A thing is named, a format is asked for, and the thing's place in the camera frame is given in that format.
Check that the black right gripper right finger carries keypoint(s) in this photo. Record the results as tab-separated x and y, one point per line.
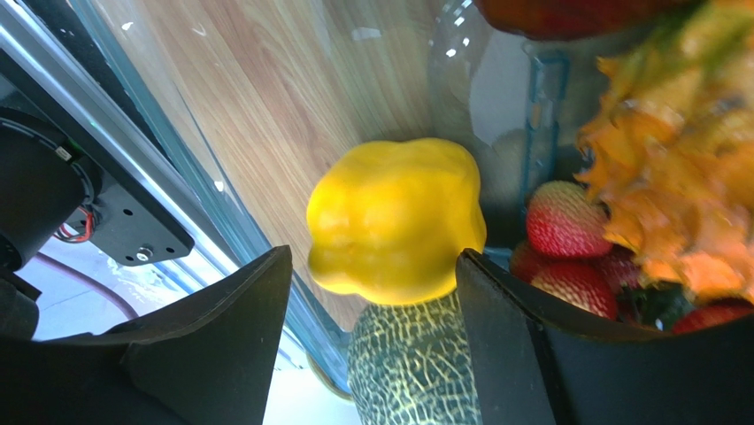
538	360

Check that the orange spiky gourd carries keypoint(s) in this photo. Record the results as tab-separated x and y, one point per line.
673	150

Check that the clear plastic food tray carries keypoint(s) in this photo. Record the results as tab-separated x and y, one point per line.
266	95

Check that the yellow bell pepper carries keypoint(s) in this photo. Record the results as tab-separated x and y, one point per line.
389	219

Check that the red strawberry bunch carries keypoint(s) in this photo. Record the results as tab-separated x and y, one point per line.
566	255

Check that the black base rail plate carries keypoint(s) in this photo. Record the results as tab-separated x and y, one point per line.
58	177

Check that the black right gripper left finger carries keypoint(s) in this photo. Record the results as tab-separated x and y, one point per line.
207	358

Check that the green netted melon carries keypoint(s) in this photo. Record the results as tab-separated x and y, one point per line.
411	364

